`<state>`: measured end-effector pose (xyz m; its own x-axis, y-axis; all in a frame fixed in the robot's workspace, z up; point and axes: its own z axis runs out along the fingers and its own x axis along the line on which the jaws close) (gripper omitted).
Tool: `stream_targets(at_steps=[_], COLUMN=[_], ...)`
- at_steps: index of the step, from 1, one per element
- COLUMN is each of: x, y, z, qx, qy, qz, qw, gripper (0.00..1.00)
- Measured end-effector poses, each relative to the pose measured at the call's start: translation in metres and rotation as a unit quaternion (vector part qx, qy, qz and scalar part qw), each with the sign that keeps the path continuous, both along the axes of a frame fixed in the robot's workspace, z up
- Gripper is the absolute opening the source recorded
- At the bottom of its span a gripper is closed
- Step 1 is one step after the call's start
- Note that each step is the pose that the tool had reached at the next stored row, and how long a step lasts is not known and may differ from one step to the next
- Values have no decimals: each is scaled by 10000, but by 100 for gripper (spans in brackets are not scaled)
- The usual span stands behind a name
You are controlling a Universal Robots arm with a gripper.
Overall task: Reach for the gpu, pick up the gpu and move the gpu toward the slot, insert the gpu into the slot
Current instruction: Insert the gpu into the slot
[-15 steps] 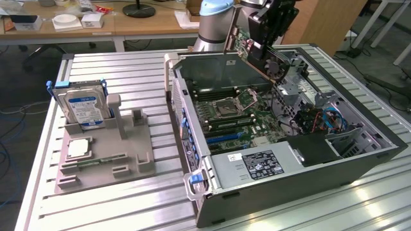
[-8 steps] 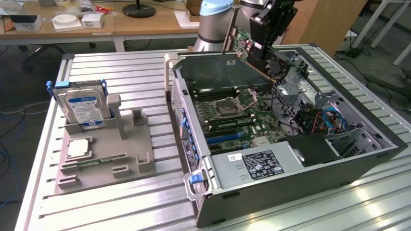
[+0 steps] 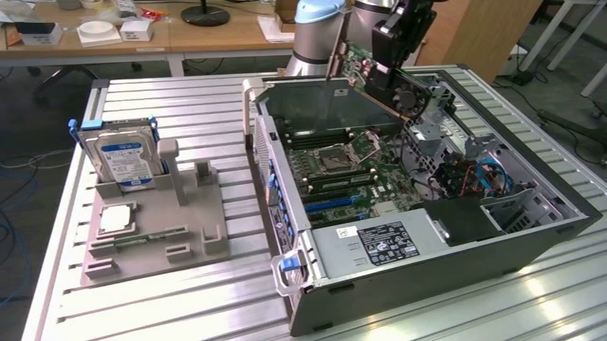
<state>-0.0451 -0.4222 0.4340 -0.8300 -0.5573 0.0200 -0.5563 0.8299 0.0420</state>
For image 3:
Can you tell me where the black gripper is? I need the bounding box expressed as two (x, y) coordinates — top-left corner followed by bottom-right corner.
(371, 0), (438, 70)

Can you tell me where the green GPU card with bracket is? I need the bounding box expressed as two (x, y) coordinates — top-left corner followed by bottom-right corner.
(326, 7), (434, 121)

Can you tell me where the black RAM slot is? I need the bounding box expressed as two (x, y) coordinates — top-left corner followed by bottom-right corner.
(287, 134), (355, 144)
(285, 129), (354, 141)
(289, 137), (357, 149)
(310, 180), (379, 195)
(302, 168), (371, 180)
(307, 177), (377, 190)
(283, 126), (353, 136)

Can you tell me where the black expansion slot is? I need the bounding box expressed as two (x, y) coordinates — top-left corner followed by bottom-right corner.
(307, 188), (362, 204)

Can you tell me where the wooden cabinet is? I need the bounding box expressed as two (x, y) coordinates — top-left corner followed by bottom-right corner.
(417, 0), (545, 85)

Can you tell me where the brown cardboard box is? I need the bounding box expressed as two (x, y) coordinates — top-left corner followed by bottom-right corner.
(274, 0), (299, 25)

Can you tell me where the white paper stack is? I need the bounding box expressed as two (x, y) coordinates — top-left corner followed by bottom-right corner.
(258, 14), (297, 43)

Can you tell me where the white device red dot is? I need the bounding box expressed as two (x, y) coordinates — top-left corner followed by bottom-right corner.
(495, 45), (530, 77)

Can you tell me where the silver disk bay cage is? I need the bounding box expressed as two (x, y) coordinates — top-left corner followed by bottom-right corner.
(407, 104), (475, 178)

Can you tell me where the silver socket cover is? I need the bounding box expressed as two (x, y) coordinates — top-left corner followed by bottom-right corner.
(349, 130), (382, 164)

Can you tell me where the CPU socket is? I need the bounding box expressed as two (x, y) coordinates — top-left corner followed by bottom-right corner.
(317, 144), (355, 175)

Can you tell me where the black round lamp base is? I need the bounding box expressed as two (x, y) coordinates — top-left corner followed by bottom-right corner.
(181, 0), (231, 26)

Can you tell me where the green RAM stick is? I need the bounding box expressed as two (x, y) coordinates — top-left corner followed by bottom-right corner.
(114, 232), (177, 249)
(310, 174), (375, 189)

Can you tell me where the black floor stand base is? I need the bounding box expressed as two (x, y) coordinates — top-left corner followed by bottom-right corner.
(538, 109), (607, 145)

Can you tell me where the silver chipset heatsink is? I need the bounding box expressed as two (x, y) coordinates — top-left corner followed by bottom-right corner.
(373, 201), (403, 216)

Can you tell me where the white labelled box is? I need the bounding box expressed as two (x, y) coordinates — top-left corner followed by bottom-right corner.
(119, 19), (157, 42)

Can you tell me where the silver power supply unit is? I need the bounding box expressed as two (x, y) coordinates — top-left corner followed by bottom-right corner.
(310, 207), (451, 281)

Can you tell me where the white box round lid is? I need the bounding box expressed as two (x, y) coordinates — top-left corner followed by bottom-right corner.
(77, 20), (125, 48)

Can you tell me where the grey parts rack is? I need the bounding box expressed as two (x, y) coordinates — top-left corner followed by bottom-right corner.
(81, 138), (233, 288)

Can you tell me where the hard disk with blue label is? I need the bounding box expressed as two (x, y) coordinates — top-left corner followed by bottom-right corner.
(78, 122), (159, 193)

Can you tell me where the blue disk caddy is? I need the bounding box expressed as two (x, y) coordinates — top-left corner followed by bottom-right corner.
(67, 115), (167, 178)

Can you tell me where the black and silver PC case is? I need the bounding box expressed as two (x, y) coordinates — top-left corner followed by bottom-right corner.
(242, 69), (605, 337)

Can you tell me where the black office chair base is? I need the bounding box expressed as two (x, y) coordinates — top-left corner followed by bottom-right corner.
(29, 62), (143, 106)

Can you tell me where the white box black top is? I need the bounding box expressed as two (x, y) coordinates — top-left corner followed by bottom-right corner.
(13, 21), (65, 46)

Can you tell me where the silver CPU chip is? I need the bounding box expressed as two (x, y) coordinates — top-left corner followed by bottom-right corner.
(99, 205), (134, 234)

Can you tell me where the white table frame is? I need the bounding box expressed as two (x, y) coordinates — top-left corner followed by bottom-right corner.
(519, 0), (607, 97)

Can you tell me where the wooden desk white frame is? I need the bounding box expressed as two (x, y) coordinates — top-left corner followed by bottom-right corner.
(0, 0), (429, 77)

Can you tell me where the black cable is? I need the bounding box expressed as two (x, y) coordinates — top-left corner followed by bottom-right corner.
(410, 168), (447, 200)

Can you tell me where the blue data cable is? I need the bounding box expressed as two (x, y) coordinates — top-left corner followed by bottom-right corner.
(475, 158), (514, 195)

